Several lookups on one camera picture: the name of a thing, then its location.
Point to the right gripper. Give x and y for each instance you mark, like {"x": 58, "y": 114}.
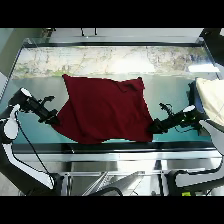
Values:
{"x": 161, "y": 126}

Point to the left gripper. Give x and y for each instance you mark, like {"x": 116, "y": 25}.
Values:
{"x": 50, "y": 116}

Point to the red T-shirt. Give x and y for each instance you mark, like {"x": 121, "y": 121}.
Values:
{"x": 103, "y": 110}

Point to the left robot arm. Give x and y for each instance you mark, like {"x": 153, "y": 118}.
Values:
{"x": 11, "y": 133}

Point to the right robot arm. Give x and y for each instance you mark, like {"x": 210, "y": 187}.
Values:
{"x": 213, "y": 133}

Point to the blue garment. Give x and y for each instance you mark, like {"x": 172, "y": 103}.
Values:
{"x": 192, "y": 96}

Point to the cream garment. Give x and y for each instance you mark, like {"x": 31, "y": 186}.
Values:
{"x": 211, "y": 100}

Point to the silver frame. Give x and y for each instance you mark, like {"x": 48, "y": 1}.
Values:
{"x": 100, "y": 156}

